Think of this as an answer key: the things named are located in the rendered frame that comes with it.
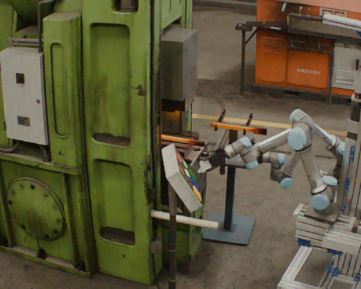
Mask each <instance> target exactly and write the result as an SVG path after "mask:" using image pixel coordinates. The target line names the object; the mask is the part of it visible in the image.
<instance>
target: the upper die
mask: <svg viewBox="0 0 361 289"><path fill-rule="evenodd" d="M194 101H195V88H193V90H192V91H191V92H190V93H189V94H188V95H187V97H186V98H185V99H184V100H183V101H178V100H169V99H163V98H162V109H169V110H175V111H185V112H186V110H187V109H188V108H189V107H190V106H191V104H192V103H193V102H194Z"/></svg>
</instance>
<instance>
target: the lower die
mask: <svg viewBox="0 0 361 289"><path fill-rule="evenodd" d="M162 136H171V137H176V138H183V139H189V140H191V139H192V138H189V137H185V136H184V137H182V136H176V135H175V134H170V133H162ZM193 139H194V138H193ZM163 143H164V145H163V148H164V147H167V146H169V144H174V145H175V146H176V145H177V147H176V148H177V150H178V152H179V154H180V155H181V157H183V158H187V157H188V156H189V154H190V153H191V151H192V150H193V147H194V145H191V146H190V143H189V142H182V141H176V140H168V139H163V138H162V144H163Z"/></svg>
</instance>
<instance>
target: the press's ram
mask: <svg viewBox="0 0 361 289"><path fill-rule="evenodd" d="M163 30H164V31H163V33H161V34H160V36H161V35H162V71H161V93H162V98H163V99H169V100H178V101H183V100H184V99H185V98H186V97H187V95H188V94H189V93H190V92H191V91H192V90H193V88H194V87H195V86H196V84H197V44H198V38H197V30H192V29H184V28H171V27H165V28H164V29H163Z"/></svg>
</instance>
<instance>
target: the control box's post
mask: <svg viewBox="0 0 361 289"><path fill-rule="evenodd" d="M169 215H170V250H175V249H176V215H177V197H176V198H171V197H170V198H169ZM175 279H176V251H175V252H173V251H170V280H172V281H170V289H176V281H175ZM173 281H175V282H173Z"/></svg>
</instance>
